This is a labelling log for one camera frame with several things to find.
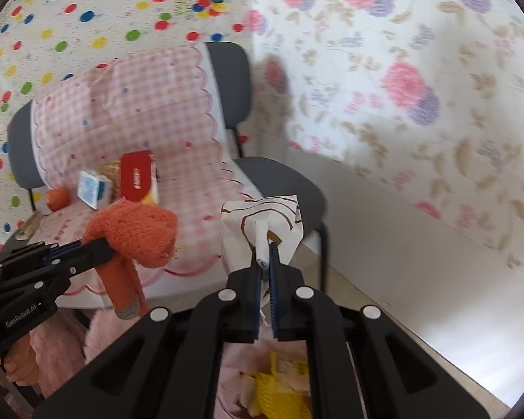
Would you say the pink checkered chair cover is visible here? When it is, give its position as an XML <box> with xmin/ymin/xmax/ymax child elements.
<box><xmin>31</xmin><ymin>43</ymin><xmax>260</xmax><ymax>299</ymax></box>

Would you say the yellow mesh net bag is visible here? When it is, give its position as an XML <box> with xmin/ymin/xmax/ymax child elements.
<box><xmin>240</xmin><ymin>351</ymin><xmax>312</xmax><ymax>419</ymax></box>

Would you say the floral wall cloth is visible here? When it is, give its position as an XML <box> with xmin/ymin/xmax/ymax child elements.
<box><xmin>247</xmin><ymin>0</ymin><xmax>524</xmax><ymax>280</ymax></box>

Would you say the white brown patterned paper napkin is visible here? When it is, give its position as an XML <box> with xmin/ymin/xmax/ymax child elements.
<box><xmin>220</xmin><ymin>194</ymin><xmax>306</xmax><ymax>328</ymax></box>

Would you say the bundle of wooden sticks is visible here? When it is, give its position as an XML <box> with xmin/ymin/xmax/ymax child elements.
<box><xmin>14</xmin><ymin>211</ymin><xmax>45</xmax><ymax>241</ymax></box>

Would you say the grey office chair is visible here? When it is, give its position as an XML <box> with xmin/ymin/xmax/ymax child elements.
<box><xmin>7</xmin><ymin>42</ymin><xmax>329</xmax><ymax>291</ymax></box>

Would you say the red snack package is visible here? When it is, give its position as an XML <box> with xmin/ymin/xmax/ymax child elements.
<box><xmin>119</xmin><ymin>150</ymin><xmax>160</xmax><ymax>206</ymax></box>

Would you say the woven straw scrubber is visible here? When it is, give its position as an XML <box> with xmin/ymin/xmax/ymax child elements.
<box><xmin>97</xmin><ymin>160</ymin><xmax>121</xmax><ymax>200</ymax></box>

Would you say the orange fruit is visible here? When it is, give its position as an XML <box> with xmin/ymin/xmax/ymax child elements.
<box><xmin>45</xmin><ymin>186</ymin><xmax>72</xmax><ymax>212</ymax></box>

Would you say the white milk carton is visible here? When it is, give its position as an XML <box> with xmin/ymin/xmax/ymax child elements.
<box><xmin>77</xmin><ymin>170</ymin><xmax>112</xmax><ymax>211</ymax></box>

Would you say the polka dot wall cloth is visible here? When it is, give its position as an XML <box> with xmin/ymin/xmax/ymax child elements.
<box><xmin>0</xmin><ymin>0</ymin><xmax>250</xmax><ymax>249</ymax></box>

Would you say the orange knitted glove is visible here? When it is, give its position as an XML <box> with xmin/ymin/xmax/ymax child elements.
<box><xmin>82</xmin><ymin>199</ymin><xmax>178</xmax><ymax>320</ymax></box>

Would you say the pink fluffy trash bin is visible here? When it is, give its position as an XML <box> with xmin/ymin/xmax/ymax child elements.
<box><xmin>28</xmin><ymin>304</ymin><xmax>360</xmax><ymax>419</ymax></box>

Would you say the left hand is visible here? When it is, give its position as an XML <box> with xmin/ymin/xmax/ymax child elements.
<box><xmin>3</xmin><ymin>334</ymin><xmax>39</xmax><ymax>386</ymax></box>

